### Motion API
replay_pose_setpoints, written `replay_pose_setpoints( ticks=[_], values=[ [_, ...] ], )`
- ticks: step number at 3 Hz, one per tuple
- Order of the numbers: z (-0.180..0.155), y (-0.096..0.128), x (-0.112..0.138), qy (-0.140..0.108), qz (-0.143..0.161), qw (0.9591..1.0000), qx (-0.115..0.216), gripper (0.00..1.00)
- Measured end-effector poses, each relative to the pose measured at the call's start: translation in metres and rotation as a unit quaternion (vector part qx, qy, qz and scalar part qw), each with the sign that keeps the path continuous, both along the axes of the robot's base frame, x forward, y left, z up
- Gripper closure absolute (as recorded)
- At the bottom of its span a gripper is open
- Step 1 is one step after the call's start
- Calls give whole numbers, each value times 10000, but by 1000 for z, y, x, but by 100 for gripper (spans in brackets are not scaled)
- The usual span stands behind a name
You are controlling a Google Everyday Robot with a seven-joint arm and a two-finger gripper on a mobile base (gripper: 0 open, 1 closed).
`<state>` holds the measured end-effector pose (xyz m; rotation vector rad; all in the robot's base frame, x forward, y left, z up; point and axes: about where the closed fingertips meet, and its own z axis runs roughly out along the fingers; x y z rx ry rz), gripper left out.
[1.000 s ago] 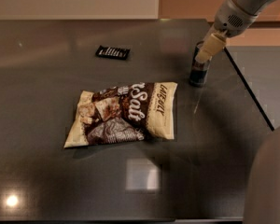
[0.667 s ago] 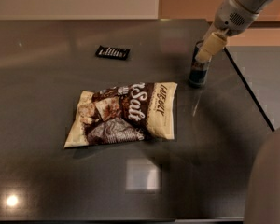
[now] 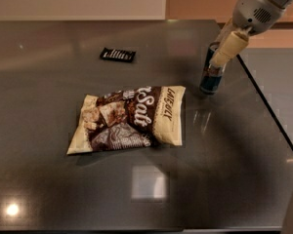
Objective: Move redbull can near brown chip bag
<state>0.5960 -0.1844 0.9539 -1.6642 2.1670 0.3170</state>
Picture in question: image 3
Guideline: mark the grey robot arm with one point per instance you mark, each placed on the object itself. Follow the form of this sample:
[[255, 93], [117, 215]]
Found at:
[[249, 17]]

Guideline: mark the brown chip bag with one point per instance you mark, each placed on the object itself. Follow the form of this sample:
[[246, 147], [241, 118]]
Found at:
[[136, 118]]

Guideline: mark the redbull can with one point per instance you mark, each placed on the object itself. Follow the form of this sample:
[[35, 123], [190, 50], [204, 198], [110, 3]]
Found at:
[[211, 75]]

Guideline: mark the small black snack packet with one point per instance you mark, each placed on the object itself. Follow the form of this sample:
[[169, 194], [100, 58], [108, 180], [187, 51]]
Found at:
[[117, 55]]

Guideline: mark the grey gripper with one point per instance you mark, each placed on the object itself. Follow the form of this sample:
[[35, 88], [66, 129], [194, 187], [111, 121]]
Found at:
[[253, 14]]

